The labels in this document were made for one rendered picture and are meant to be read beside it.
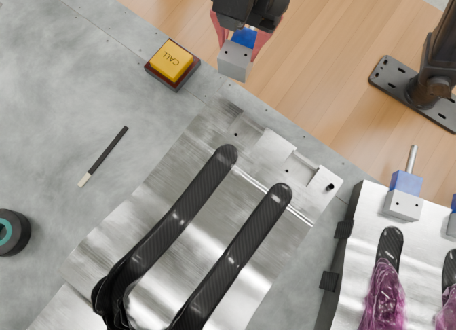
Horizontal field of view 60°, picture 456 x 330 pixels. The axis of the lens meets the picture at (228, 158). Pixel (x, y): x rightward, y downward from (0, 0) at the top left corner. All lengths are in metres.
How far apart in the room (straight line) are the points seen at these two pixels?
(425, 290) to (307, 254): 0.19
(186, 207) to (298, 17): 0.47
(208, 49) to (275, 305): 0.50
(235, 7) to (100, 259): 0.39
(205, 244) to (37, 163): 0.36
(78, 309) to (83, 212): 0.17
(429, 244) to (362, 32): 0.44
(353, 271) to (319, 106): 0.32
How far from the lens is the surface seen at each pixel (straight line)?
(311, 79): 0.82
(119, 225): 0.62
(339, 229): 0.72
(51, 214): 0.78
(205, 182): 0.64
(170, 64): 0.77
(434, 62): 0.71
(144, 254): 0.61
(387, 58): 0.87
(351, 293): 0.65
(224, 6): 0.51
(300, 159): 0.68
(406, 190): 0.72
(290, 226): 0.64
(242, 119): 0.69
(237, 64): 0.63
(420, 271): 0.73
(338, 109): 0.80
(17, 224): 0.76
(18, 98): 0.87
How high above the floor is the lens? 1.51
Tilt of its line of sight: 75 degrees down
